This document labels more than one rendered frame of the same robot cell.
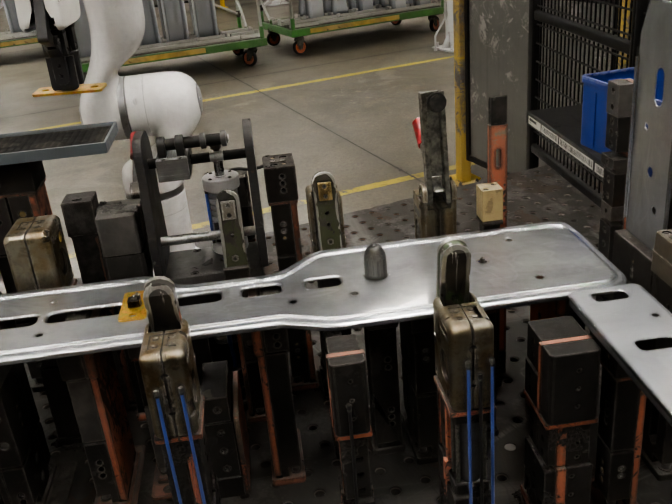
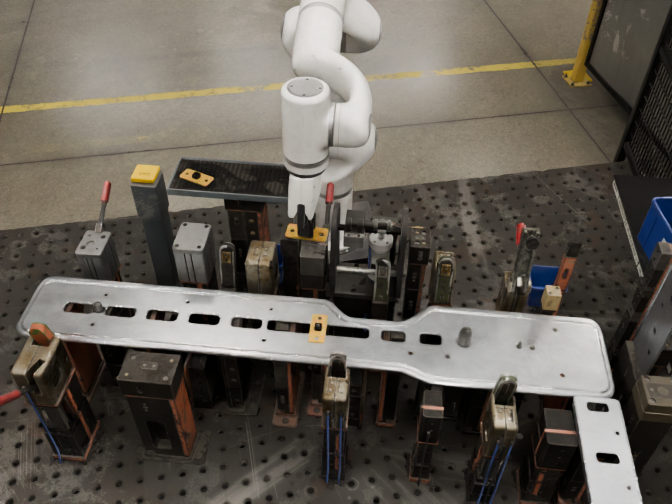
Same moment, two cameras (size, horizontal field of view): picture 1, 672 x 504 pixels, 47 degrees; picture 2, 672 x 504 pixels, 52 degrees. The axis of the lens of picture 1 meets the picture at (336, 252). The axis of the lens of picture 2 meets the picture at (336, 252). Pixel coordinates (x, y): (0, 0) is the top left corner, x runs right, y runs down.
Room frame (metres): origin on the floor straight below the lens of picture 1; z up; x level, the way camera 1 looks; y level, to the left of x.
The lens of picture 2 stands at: (-0.03, 0.07, 2.25)
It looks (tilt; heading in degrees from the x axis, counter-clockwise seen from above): 45 degrees down; 10
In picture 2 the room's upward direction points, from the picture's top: 1 degrees clockwise
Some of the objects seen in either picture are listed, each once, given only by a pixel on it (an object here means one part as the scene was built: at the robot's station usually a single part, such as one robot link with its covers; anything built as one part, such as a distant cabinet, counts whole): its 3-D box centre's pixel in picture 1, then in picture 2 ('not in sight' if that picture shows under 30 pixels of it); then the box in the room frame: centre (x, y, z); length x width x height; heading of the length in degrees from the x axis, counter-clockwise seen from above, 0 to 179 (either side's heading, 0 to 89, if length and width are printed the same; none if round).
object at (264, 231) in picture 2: (35, 273); (251, 245); (1.28, 0.54, 0.92); 0.10 x 0.08 x 0.45; 95
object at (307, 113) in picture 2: not in sight; (308, 119); (0.96, 0.30, 1.58); 0.09 x 0.08 x 0.13; 96
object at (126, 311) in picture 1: (134, 302); (318, 327); (0.96, 0.28, 1.01); 0.08 x 0.04 x 0.01; 5
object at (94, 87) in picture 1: (69, 86); (306, 231); (0.96, 0.31, 1.31); 0.08 x 0.04 x 0.01; 91
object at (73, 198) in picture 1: (103, 306); (293, 287); (1.17, 0.40, 0.90); 0.05 x 0.05 x 0.40; 5
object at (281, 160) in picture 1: (291, 276); (412, 294); (1.20, 0.08, 0.91); 0.07 x 0.05 x 0.42; 5
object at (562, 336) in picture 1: (557, 426); (544, 458); (0.82, -0.27, 0.84); 0.11 x 0.10 x 0.28; 5
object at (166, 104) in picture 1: (160, 133); (344, 154); (1.52, 0.33, 1.09); 0.19 x 0.12 x 0.24; 96
